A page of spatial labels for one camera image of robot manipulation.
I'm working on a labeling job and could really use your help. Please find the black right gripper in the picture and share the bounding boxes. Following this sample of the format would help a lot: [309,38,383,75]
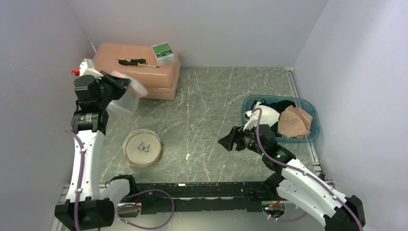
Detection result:
[218,123,266,156]

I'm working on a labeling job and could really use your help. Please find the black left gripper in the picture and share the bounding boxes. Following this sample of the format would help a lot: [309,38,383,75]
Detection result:
[96,70,131,108]

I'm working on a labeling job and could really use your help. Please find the pink rimmed mesh laundry bag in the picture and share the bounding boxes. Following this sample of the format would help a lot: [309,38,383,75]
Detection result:
[107,70,148,116]

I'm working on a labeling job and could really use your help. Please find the white bra with black trim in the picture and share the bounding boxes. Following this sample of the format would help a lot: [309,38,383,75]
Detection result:
[252,101,280,127]

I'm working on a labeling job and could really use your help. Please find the beige mesh laundry bag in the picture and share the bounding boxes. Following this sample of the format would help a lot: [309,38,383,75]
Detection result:
[122,128,163,167]

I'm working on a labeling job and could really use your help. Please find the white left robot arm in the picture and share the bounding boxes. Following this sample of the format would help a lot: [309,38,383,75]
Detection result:
[54,72,139,231]

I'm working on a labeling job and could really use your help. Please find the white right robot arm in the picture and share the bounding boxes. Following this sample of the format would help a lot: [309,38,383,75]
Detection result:
[218,125,366,231]

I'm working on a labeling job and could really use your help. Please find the black bra in basin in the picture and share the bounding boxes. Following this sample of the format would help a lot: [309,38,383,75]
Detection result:
[267,100,295,137]

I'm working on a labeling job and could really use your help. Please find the beige bra in basin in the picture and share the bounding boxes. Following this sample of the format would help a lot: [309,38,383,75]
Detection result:
[278,106,313,139]

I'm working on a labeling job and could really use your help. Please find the black yellow screwdriver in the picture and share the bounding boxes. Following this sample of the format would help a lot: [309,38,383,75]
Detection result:
[117,59,159,68]

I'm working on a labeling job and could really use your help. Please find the pink plastic storage box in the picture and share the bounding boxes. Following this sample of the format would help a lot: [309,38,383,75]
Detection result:
[93,43,181,100]

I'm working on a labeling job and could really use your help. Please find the small green white box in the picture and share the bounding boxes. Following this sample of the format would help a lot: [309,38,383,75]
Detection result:
[151,42,176,66]

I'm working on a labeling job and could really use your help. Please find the teal plastic basin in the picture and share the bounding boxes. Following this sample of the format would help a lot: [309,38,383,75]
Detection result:
[241,94,320,143]

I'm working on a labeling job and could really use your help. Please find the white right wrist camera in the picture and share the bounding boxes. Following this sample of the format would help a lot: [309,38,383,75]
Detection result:
[243,111,259,130]

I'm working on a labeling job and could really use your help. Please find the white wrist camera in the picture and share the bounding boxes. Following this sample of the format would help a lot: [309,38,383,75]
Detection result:
[243,111,259,130]
[71,58,102,79]

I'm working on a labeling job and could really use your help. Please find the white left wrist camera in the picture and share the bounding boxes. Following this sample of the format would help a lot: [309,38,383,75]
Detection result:
[71,58,102,79]

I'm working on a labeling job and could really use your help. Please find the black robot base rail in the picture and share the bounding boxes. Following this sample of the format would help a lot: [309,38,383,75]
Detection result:
[119,181,280,215]

